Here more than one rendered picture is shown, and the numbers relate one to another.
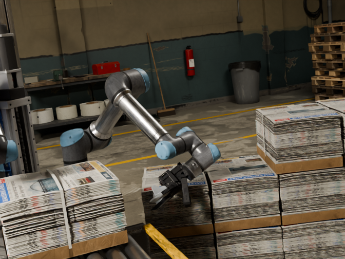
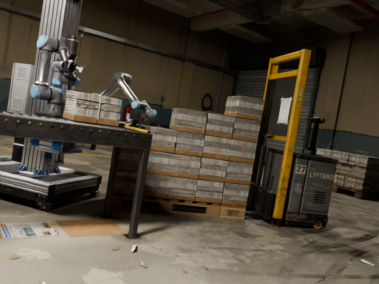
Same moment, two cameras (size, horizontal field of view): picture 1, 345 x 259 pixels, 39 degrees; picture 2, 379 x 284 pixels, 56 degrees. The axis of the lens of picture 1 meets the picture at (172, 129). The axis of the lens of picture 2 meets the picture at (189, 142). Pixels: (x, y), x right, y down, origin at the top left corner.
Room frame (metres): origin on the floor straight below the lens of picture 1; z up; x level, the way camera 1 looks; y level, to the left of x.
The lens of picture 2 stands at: (-1.50, 0.36, 0.93)
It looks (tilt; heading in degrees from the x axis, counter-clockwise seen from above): 3 degrees down; 345
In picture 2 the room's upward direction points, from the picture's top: 9 degrees clockwise
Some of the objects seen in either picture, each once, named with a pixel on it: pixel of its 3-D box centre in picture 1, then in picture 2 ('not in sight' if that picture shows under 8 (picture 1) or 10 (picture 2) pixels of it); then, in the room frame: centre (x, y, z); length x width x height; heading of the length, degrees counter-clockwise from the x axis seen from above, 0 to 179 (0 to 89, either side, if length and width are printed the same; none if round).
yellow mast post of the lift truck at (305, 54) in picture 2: not in sight; (290, 134); (1.85, -1.58, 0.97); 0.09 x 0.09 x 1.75; 1
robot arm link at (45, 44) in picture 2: not in sight; (44, 68); (1.83, 0.86, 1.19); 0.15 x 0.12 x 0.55; 123
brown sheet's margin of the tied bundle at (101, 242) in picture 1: (94, 227); (103, 120); (1.62, 0.31, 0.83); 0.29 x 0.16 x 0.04; 21
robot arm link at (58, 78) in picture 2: not in sight; (59, 78); (1.61, 0.70, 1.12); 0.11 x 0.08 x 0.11; 123
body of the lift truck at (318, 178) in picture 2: not in sight; (295, 186); (2.18, -1.95, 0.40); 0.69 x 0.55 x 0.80; 1
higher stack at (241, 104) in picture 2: not in sight; (235, 156); (2.18, -1.15, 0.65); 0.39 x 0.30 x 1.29; 1
